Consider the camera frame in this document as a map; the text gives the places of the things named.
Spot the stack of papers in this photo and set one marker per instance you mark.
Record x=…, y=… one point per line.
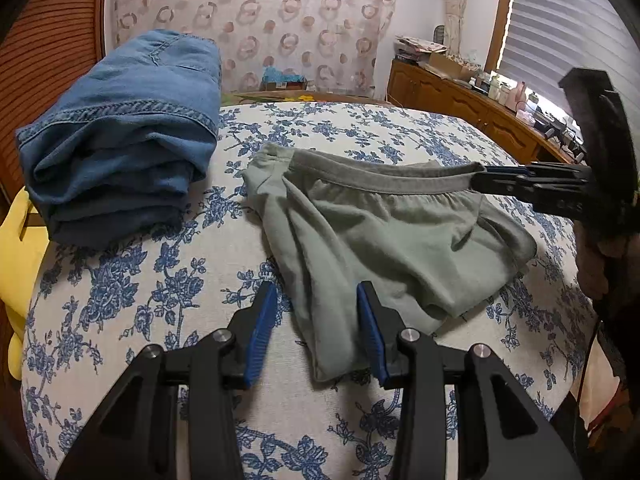
x=417, y=45

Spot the wooden sideboard cabinet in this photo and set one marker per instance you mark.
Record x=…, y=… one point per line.
x=430, y=90

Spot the wooden louvred wardrobe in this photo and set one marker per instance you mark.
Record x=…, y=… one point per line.
x=60, y=35

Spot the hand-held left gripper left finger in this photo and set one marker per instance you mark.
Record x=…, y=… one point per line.
x=260, y=330

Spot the person's right hand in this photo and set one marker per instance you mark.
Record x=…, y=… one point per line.
x=595, y=270

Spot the colourful flower blanket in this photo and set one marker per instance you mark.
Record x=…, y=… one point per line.
x=300, y=96

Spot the yellow plush toy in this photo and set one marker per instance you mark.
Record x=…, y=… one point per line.
x=20, y=270

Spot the grey-green pants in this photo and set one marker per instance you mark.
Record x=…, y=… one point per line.
x=375, y=240

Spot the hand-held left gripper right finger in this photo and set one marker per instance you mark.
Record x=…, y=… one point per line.
x=372, y=335

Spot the row of small bottles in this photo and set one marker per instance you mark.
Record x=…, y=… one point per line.
x=495, y=87

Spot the cardboard box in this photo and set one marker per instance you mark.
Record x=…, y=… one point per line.
x=445, y=65

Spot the blue floral white bedsheet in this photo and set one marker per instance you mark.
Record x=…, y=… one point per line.
x=150, y=310

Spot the black handheld devices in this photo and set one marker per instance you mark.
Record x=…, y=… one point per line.
x=562, y=135

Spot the cream lace curtain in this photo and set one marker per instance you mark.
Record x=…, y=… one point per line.
x=457, y=5

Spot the folded blue jeans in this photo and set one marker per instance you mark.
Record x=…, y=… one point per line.
x=125, y=160

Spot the circle patterned curtain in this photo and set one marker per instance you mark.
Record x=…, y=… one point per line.
x=275, y=20

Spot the pink pouch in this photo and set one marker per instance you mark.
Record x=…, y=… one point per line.
x=527, y=115

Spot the striped window blind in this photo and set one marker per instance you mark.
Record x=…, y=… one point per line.
x=565, y=20

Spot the box with blue cloth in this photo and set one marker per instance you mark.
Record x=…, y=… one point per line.
x=282, y=80

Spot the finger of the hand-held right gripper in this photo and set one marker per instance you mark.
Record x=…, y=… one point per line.
x=540, y=195
x=525, y=171

